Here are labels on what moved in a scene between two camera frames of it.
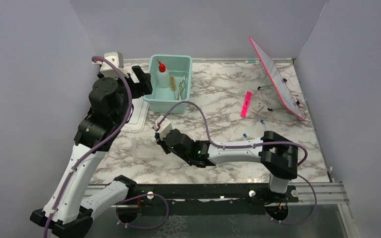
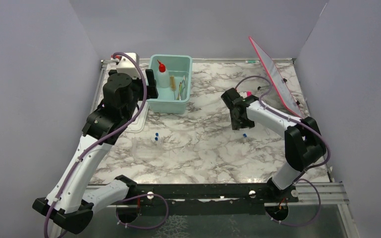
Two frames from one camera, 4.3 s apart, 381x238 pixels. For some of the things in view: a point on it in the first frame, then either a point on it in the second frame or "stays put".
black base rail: x=208 y=199 stays put
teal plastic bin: x=161 y=100 stays put
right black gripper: x=162 y=141 → x=236 y=125
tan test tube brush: x=173 y=83 stays put
